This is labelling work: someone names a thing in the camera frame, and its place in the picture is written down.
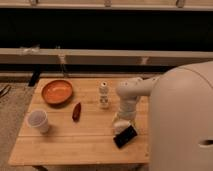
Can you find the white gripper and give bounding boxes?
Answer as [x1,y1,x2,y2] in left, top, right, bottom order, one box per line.
[112,110,136,125]

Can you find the black eraser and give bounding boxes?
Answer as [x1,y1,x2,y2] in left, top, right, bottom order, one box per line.
[113,126,137,148]

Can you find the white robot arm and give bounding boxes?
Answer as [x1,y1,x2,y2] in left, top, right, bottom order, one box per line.
[116,61,213,171]

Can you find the white sponge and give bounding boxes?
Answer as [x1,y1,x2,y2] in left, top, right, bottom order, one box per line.
[114,120,130,134]

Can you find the white bottle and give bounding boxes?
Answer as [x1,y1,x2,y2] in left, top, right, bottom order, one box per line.
[99,82,109,109]

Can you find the wooden table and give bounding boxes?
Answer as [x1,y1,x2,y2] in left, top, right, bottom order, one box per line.
[9,78,148,166]

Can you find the red-brown chili pepper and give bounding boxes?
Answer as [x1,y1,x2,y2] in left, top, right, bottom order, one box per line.
[72,103,81,122]

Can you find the orange bowl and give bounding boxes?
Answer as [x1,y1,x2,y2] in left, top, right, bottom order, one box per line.
[41,80,73,105]

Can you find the white paper cup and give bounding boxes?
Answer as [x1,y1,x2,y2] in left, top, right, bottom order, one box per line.
[26,109,50,134]

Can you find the black cables on floor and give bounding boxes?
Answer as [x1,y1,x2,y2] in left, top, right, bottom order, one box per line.
[0,83,12,98]

